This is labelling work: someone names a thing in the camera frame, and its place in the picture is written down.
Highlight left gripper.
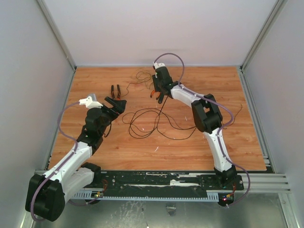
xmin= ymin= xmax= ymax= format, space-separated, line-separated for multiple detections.
xmin=96 ymin=96 xmax=126 ymax=135

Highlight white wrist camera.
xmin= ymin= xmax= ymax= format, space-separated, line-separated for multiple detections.
xmin=79 ymin=93 xmax=103 ymax=109
xmin=153 ymin=62 xmax=166 ymax=70

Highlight right aluminium frame post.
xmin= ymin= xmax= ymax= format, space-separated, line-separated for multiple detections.
xmin=239 ymin=0 xmax=287 ymax=73

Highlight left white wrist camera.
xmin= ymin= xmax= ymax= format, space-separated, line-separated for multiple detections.
xmin=79 ymin=93 xmax=103 ymax=109

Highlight aluminium frame post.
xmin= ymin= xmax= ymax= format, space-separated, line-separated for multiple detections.
xmin=36 ymin=0 xmax=77 ymax=72
xmin=239 ymin=0 xmax=287 ymax=73

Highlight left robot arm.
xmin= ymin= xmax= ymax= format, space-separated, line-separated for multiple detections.
xmin=25 ymin=94 xmax=127 ymax=222

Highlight aluminium front rail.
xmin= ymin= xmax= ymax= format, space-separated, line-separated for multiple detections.
xmin=35 ymin=170 xmax=289 ymax=193

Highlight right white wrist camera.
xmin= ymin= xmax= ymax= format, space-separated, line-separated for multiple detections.
xmin=153 ymin=62 xmax=166 ymax=70

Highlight grey slotted cable duct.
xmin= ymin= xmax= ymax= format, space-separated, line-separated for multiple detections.
xmin=72 ymin=188 xmax=219 ymax=202

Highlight black adjustable wrench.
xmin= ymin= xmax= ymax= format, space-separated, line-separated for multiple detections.
xmin=156 ymin=94 xmax=165 ymax=104

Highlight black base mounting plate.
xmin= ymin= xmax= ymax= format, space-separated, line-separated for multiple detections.
xmin=85 ymin=171 xmax=244 ymax=193

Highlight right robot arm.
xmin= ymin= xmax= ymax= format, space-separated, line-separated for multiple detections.
xmin=152 ymin=63 xmax=237 ymax=189

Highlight thin brown yellow wire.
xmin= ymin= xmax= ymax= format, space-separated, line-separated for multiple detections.
xmin=121 ymin=69 xmax=154 ymax=98

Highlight black wire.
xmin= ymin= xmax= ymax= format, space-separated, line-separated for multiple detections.
xmin=121 ymin=103 xmax=243 ymax=140

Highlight orange black combination pliers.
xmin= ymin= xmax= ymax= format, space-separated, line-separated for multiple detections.
xmin=110 ymin=84 xmax=122 ymax=99

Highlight orange needle nose pliers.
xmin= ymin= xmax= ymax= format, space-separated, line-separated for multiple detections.
xmin=150 ymin=90 xmax=159 ymax=100

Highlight left aluminium frame post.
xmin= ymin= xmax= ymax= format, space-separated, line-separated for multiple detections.
xmin=36 ymin=0 xmax=77 ymax=72

